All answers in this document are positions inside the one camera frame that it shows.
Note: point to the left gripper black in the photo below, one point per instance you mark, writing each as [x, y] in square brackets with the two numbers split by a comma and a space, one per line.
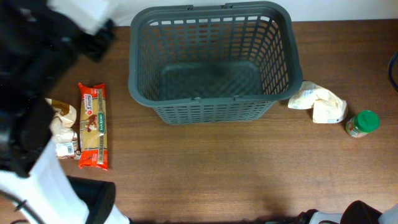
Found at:
[98, 53]

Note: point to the red orange pasta packet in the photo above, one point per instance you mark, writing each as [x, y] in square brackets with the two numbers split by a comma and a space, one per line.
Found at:
[93, 127]

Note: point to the grey plastic shopping basket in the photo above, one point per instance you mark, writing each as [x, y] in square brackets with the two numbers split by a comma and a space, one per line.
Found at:
[230, 62]

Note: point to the cream paper bag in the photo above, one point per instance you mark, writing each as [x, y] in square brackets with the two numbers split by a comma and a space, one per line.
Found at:
[327, 107]

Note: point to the green lid glass jar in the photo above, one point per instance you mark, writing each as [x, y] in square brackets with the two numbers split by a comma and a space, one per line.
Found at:
[362, 124]

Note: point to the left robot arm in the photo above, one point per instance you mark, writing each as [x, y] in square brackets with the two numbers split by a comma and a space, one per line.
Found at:
[40, 41]

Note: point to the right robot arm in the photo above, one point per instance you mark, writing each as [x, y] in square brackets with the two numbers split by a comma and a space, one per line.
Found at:
[357, 212]

